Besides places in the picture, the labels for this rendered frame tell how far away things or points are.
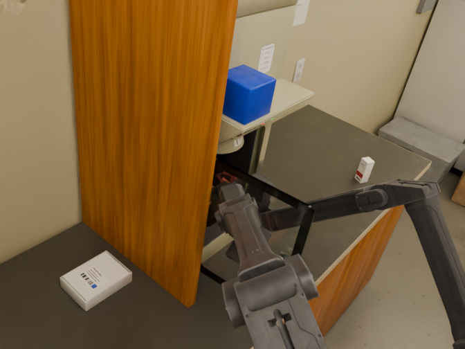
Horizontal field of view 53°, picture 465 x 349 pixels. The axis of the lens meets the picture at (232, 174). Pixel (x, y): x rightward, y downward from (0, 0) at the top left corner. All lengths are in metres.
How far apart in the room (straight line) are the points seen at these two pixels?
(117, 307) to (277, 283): 0.86
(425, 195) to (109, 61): 0.77
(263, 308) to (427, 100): 3.75
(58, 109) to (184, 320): 0.68
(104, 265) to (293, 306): 0.94
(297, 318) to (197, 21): 0.60
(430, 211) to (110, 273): 0.87
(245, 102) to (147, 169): 0.33
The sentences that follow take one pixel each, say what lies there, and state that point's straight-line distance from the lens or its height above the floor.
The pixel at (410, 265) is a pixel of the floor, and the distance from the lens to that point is 3.24.
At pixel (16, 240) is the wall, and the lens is 1.55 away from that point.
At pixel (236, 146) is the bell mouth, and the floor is 1.33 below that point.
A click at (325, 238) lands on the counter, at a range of 1.69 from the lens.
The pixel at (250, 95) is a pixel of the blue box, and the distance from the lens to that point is 1.02.
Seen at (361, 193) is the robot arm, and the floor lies 1.43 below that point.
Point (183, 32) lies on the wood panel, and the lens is 0.97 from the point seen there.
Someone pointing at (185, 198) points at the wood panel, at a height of 1.31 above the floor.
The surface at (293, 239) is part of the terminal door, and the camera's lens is 1.12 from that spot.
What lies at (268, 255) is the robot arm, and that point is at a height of 1.59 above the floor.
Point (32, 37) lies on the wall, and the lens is 1.28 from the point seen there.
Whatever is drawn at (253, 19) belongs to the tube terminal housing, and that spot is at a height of 1.70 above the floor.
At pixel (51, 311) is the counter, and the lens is 1.38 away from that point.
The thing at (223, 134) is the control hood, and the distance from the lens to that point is 1.08.
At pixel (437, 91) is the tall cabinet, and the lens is 4.17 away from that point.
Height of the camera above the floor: 2.02
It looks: 35 degrees down
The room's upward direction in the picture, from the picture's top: 10 degrees clockwise
